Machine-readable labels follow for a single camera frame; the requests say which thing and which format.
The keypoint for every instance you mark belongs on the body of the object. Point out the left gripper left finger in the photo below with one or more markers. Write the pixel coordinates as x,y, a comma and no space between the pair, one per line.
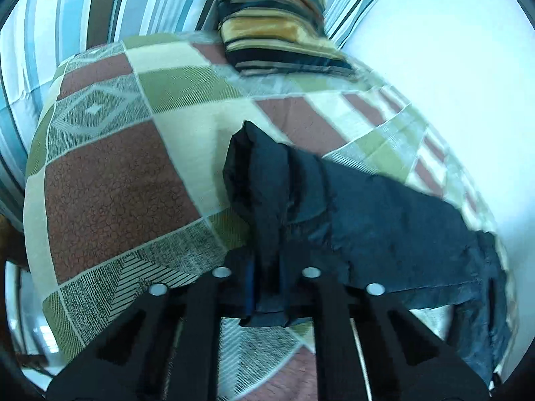
165,345

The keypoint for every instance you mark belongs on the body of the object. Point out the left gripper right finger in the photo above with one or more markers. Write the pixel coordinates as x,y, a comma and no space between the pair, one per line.
369,347

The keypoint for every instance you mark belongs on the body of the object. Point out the black quilted puffer jacket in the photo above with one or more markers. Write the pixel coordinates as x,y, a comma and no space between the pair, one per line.
368,228

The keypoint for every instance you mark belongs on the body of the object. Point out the checkered patchwork bed cover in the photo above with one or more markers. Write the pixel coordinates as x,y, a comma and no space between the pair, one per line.
125,189

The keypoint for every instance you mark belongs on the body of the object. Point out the dark yellow striped cushion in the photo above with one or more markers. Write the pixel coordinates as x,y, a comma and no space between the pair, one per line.
279,37

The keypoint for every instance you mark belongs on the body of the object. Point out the blue striped pillow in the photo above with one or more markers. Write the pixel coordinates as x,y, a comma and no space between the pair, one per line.
38,35

